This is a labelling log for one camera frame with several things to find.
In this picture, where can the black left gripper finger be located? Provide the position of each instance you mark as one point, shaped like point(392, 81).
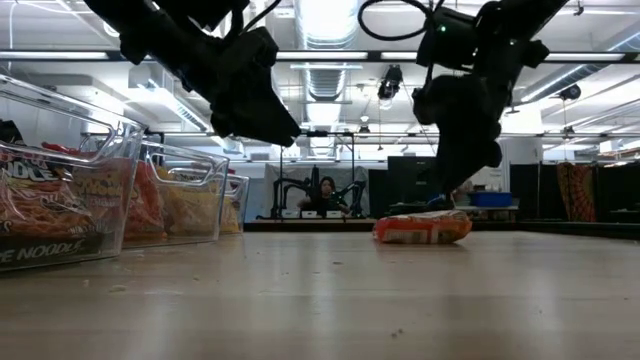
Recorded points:
point(265, 125)

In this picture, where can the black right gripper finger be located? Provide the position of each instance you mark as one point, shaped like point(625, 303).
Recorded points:
point(465, 160)

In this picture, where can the black background robot arm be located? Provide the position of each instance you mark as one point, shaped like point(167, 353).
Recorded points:
point(355, 192)

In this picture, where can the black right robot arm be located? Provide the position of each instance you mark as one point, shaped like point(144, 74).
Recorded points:
point(525, 25)

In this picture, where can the blue storage bin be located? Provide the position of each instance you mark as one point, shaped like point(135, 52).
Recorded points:
point(492, 199)

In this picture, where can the black background cabinet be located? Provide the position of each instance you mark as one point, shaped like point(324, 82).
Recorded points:
point(410, 180)

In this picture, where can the black background partition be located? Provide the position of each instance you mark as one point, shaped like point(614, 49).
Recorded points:
point(532, 187)

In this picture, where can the black ceiling mounted device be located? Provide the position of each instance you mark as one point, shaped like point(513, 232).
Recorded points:
point(390, 82)

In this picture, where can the person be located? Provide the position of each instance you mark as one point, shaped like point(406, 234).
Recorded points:
point(326, 195)

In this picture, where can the orange black patterned object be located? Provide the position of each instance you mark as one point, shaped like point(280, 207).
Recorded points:
point(575, 192)

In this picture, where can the dark background cabinet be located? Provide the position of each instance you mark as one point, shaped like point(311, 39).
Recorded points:
point(617, 190)

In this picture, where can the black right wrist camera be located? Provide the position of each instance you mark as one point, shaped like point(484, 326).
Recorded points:
point(447, 40)

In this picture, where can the black background rig frame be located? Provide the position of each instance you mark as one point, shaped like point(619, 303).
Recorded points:
point(353, 150)

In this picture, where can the white ceiling air duct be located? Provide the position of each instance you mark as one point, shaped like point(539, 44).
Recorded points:
point(327, 22)

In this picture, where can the black ceiling dome camera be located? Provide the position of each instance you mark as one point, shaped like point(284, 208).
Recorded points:
point(570, 91)

